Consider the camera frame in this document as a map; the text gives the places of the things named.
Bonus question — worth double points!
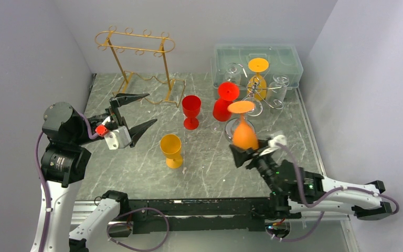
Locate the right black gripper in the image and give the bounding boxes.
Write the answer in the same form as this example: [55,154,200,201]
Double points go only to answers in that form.
[230,136,281,196]

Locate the orange goblet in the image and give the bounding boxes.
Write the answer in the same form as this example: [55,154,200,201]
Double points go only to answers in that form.
[227,101,259,150]

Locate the tall clear flute glass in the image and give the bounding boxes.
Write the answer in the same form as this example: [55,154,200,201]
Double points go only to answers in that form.
[241,97,263,117]

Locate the yellow goblet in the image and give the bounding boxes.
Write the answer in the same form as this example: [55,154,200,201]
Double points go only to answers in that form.
[160,134,183,169]
[247,58,269,101]

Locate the red goblet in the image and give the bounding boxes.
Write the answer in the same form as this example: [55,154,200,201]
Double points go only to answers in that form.
[182,95,201,130]
[213,82,240,122]

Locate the silver wire glass rack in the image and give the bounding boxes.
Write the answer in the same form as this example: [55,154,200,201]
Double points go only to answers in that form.
[225,63,289,117]

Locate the gold wire glass rack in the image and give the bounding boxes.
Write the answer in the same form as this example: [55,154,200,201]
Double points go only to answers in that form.
[94,26,186,108]

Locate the clear ribbed wine glass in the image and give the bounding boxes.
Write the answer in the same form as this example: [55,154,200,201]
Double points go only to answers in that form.
[266,73,289,108]

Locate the clear stemless glass front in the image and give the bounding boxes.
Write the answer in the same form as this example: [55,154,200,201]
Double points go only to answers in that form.
[224,62,243,86]

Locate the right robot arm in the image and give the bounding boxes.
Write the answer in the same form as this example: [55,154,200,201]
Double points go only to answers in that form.
[229,138,400,221]

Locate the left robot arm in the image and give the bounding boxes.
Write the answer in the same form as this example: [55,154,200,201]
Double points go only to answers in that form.
[31,93,155,251]

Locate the red goblet back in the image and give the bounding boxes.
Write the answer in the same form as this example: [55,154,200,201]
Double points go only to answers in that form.
[182,95,201,130]

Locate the clear plastic storage box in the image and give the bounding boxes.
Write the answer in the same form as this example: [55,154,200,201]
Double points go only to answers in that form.
[211,44,303,98]

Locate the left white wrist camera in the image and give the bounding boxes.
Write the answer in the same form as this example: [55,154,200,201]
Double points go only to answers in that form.
[104,126,132,150]

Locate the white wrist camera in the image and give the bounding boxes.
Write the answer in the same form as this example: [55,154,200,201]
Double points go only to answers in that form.
[104,126,132,150]
[258,134,287,156]

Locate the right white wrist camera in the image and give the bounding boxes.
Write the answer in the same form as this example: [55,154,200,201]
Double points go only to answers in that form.
[258,134,287,156]

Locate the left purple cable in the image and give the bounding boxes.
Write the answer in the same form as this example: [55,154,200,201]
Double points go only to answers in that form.
[34,111,170,252]

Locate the purple cable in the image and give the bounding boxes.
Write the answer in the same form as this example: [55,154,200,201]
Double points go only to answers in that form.
[34,111,170,252]
[265,142,400,244]

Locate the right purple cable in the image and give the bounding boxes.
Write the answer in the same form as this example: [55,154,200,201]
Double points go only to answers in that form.
[265,142,400,244]

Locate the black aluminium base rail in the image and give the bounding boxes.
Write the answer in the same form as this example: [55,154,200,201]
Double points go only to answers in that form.
[43,196,351,234]

